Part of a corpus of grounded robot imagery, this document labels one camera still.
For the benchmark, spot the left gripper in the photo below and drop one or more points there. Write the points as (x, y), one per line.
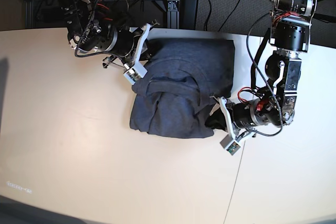
(234, 117)

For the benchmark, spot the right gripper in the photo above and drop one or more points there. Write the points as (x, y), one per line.
(128, 45)

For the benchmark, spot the blue grey T-shirt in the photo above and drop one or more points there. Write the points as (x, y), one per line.
(184, 76)

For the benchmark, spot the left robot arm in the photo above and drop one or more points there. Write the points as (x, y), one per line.
(274, 73)

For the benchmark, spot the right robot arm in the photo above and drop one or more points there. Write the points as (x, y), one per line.
(102, 27)

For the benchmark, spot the aluminium table leg profile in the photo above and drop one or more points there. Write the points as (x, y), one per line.
(173, 14)

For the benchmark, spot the black power adapter brick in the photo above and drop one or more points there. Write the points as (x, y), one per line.
(188, 14)

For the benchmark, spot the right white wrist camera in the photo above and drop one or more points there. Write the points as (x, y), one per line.
(134, 73)

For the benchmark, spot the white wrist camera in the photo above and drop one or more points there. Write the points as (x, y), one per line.
(134, 73)
(230, 145)

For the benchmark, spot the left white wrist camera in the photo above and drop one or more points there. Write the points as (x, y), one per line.
(230, 145)

